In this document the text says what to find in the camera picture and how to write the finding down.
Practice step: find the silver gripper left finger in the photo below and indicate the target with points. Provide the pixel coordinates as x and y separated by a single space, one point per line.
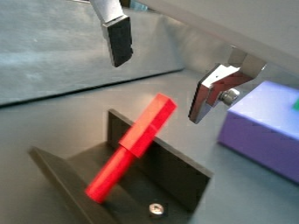
116 30

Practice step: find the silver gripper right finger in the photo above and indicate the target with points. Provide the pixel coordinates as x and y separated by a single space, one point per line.
216 86

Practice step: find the red peg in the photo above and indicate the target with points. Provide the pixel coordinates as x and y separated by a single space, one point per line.
132 146

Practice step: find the purple base board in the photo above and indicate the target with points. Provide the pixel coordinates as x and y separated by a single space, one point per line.
260 128

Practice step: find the green block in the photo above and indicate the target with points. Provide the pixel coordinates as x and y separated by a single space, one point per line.
296 105

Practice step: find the black U-shaped holder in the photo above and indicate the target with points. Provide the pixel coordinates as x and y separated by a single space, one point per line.
163 177

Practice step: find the silver screw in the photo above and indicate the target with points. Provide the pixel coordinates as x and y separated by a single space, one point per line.
156 210

